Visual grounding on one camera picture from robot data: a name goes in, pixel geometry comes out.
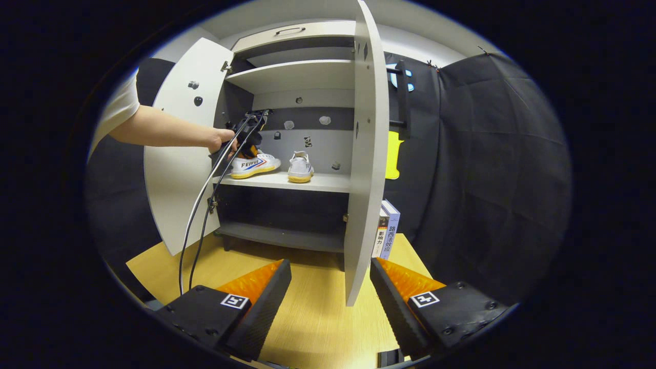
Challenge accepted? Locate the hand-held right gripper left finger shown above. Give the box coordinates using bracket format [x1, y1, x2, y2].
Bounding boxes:
[156, 258, 293, 362]

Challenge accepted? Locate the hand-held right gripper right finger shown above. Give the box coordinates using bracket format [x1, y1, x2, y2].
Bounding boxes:
[369, 257, 510, 362]

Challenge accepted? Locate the white canvas shoe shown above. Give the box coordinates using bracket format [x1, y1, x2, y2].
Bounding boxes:
[229, 150, 282, 179]
[287, 151, 315, 183]

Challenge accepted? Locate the white shoe cabinet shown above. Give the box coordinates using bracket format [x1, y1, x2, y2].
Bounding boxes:
[213, 20, 359, 270]

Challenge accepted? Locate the white shoe cabinet door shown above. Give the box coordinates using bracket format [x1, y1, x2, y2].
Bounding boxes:
[343, 0, 390, 307]
[143, 37, 235, 257]

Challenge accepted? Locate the white t-shirt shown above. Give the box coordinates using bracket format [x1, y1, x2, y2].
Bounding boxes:
[88, 69, 141, 159]

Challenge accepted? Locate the black cable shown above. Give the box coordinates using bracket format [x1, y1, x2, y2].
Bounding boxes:
[188, 110, 268, 291]

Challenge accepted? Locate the grey cable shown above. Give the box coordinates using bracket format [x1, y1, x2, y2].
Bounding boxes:
[178, 114, 257, 296]

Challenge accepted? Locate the black door handle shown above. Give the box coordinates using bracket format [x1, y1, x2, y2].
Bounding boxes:
[388, 60, 412, 140]

